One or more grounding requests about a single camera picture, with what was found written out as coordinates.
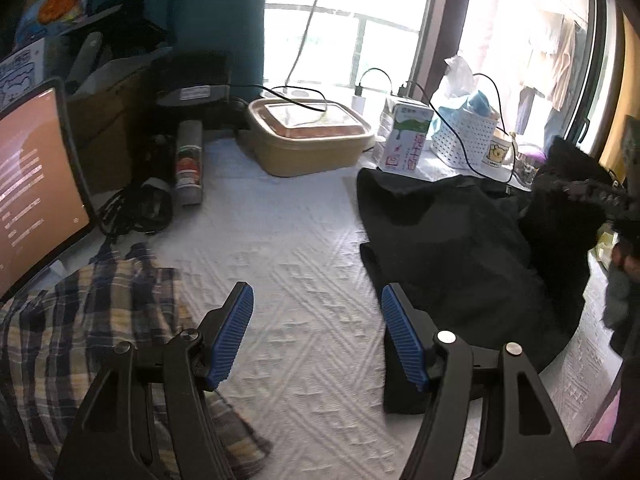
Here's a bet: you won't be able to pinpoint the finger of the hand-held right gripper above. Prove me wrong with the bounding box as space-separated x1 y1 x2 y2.
562 178 640 212

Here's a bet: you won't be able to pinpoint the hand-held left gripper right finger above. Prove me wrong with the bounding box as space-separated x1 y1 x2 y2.
381 282 576 480

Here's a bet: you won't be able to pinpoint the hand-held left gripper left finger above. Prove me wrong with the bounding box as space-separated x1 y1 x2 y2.
54 281 256 480

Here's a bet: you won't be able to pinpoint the black pants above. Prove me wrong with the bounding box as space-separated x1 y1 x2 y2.
356 135 621 413

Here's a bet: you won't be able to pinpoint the person's right hand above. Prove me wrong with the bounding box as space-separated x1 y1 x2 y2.
612 241 640 281

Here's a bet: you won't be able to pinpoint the yellow curtain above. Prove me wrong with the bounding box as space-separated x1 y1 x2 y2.
597 10 640 176

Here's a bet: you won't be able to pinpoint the white textured tablecloth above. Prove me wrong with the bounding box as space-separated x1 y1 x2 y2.
40 137 626 480

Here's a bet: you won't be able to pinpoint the white bear mug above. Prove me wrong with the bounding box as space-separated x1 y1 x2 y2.
481 132 518 181

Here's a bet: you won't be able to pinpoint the hanging clothes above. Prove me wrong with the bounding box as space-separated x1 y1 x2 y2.
520 10 576 111

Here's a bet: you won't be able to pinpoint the blue pack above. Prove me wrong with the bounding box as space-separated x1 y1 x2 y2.
462 90 501 118

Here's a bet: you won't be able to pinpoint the white perforated basket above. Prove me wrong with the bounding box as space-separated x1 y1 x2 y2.
431 105 503 168

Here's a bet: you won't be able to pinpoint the plaid cloth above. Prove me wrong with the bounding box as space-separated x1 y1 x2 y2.
0 242 273 480

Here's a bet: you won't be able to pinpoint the spray can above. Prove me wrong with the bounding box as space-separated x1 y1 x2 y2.
174 120 204 207

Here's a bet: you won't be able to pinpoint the white tissue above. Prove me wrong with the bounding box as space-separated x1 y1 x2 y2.
442 55 476 101

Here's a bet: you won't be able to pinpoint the tan lunch box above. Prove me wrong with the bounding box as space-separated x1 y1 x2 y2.
245 97 376 177

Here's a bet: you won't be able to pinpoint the white milk carton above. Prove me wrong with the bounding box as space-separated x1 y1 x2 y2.
376 96 435 173

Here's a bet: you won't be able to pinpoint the cardboard box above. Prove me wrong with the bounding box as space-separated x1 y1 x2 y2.
66 57 153 196

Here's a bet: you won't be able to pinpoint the white power strip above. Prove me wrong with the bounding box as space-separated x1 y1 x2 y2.
260 86 321 103

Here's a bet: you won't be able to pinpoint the computer monitor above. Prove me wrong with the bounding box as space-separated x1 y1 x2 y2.
0 77 95 302

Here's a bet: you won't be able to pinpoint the black device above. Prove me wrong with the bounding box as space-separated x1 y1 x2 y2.
151 51 232 107

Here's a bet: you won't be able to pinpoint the balcony railing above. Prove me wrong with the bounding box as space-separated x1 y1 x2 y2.
262 2 423 91

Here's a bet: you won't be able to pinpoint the blue curtain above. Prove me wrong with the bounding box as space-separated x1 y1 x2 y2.
92 0 266 88

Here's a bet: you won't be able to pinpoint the white printed box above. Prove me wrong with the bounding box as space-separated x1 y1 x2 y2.
0 42 47 106

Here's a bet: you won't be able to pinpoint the colourful snack bag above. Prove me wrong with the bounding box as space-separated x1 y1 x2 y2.
14 0 98 48

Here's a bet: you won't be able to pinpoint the black cable bundle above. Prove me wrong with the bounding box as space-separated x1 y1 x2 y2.
97 177 175 238

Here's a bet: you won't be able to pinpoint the black lamp cable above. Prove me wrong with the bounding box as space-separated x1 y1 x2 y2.
227 82 333 126

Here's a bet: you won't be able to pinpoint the short black cable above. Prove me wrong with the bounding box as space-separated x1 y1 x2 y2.
356 67 396 96

